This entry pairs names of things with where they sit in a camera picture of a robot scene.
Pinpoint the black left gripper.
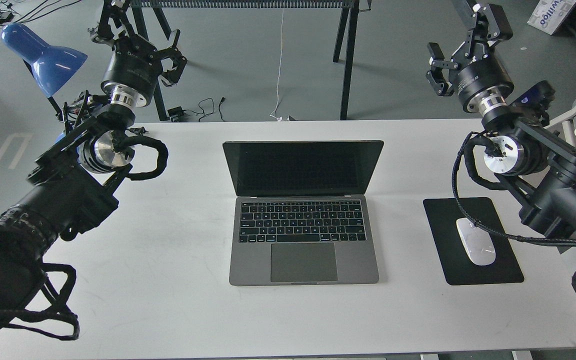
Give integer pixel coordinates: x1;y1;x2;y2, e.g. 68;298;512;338
87;0;188;98

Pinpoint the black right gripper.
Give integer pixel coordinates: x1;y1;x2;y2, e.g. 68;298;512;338
425;2;514;113

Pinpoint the grey laptop computer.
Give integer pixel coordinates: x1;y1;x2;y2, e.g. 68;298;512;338
222;140;384;286

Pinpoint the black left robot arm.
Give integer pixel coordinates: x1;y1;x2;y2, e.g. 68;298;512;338
0;0;187;341

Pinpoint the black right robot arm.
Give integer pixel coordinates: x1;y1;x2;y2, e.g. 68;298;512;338
426;0;576;248

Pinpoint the blue desk lamp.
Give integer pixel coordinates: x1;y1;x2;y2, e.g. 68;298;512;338
1;22;89;121

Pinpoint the white cardboard box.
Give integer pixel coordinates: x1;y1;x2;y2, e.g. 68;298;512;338
526;0;576;35

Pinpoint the black mouse pad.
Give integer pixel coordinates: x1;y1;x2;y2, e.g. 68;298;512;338
423;198;525;286

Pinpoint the white computer mouse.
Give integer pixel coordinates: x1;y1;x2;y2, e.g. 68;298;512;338
455;218;497;266

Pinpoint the black power adapter with cable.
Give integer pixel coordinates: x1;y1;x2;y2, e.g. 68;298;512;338
166;96;226;123

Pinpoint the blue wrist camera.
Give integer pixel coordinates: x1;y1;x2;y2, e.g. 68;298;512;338
510;80;556;126

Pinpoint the white hanging cable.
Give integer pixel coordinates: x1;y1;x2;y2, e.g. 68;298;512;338
269;7;286;121

